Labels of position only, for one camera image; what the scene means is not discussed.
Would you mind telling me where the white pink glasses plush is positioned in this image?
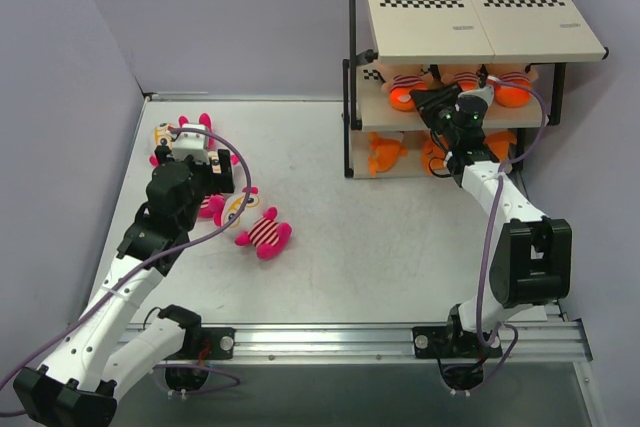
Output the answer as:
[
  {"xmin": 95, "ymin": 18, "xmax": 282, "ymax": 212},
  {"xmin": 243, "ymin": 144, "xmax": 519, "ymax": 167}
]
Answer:
[
  {"xmin": 214, "ymin": 186, "xmax": 294, "ymax": 262},
  {"xmin": 199, "ymin": 150, "xmax": 241, "ymax": 218}
]

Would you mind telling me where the white pink glasses plush front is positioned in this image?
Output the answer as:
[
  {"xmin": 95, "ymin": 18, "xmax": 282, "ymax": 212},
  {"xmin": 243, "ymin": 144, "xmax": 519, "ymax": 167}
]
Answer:
[{"xmin": 214, "ymin": 186, "xmax": 294, "ymax": 262}]

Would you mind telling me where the peach boy plush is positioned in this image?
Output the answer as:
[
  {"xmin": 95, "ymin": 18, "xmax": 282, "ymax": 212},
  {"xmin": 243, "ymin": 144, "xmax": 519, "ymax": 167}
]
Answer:
[
  {"xmin": 486, "ymin": 63, "xmax": 538, "ymax": 108},
  {"xmin": 438, "ymin": 63, "xmax": 483, "ymax": 91},
  {"xmin": 373, "ymin": 60, "xmax": 434, "ymax": 112}
]

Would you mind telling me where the orange shark plush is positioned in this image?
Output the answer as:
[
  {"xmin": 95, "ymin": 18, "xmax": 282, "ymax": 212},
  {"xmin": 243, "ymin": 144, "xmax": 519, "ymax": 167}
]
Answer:
[
  {"xmin": 368, "ymin": 131, "xmax": 408, "ymax": 177},
  {"xmin": 484, "ymin": 130, "xmax": 517, "ymax": 163},
  {"xmin": 420, "ymin": 131, "xmax": 449, "ymax": 176}
]

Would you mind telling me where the orange shark plush back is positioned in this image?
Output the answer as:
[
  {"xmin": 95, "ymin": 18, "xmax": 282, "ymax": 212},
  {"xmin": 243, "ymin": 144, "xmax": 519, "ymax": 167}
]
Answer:
[{"xmin": 368, "ymin": 131, "xmax": 408, "ymax": 177}]

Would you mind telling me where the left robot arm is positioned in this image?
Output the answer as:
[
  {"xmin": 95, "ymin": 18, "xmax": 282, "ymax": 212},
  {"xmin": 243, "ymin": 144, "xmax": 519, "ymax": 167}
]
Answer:
[{"xmin": 11, "ymin": 148, "xmax": 235, "ymax": 426}]

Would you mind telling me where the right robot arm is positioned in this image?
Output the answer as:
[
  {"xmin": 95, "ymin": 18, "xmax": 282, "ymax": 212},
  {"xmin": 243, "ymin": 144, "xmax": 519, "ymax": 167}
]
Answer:
[{"xmin": 411, "ymin": 84, "xmax": 572, "ymax": 358}]

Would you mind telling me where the cream black three-tier shelf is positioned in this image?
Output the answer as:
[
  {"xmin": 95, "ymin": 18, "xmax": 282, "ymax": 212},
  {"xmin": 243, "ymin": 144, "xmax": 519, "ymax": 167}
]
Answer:
[{"xmin": 342, "ymin": 0, "xmax": 609, "ymax": 179}]

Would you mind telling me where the white pink striped plush back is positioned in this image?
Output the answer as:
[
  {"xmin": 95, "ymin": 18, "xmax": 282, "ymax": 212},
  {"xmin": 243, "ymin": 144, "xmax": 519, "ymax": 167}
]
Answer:
[{"xmin": 149, "ymin": 113, "xmax": 215, "ymax": 167}]

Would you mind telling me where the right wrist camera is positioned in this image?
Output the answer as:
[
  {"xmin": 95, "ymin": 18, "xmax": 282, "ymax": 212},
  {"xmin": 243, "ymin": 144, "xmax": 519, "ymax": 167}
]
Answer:
[{"xmin": 458, "ymin": 80, "xmax": 495, "ymax": 107}]

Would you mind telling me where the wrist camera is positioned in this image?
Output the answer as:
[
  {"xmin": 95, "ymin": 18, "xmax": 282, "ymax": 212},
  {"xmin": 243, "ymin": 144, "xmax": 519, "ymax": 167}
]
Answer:
[
  {"xmin": 458, "ymin": 80, "xmax": 495, "ymax": 107},
  {"xmin": 171, "ymin": 123, "xmax": 209, "ymax": 164}
]

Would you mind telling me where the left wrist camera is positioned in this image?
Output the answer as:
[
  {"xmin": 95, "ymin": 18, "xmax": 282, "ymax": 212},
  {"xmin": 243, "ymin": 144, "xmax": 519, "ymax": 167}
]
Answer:
[{"xmin": 171, "ymin": 123, "xmax": 209, "ymax": 164}]

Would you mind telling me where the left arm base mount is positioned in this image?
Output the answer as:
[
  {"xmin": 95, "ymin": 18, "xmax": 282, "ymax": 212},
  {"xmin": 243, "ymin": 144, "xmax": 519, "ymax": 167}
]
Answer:
[{"xmin": 197, "ymin": 327, "xmax": 236, "ymax": 362}]

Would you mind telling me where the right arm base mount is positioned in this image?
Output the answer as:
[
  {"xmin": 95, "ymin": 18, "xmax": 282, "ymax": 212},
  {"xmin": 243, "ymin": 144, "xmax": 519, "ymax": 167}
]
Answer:
[{"xmin": 412, "ymin": 326, "xmax": 503, "ymax": 360}]

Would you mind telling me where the aluminium front rail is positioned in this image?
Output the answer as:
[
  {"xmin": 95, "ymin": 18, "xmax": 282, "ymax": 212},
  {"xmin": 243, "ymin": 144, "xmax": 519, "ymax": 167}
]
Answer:
[{"xmin": 59, "ymin": 324, "xmax": 594, "ymax": 366}]

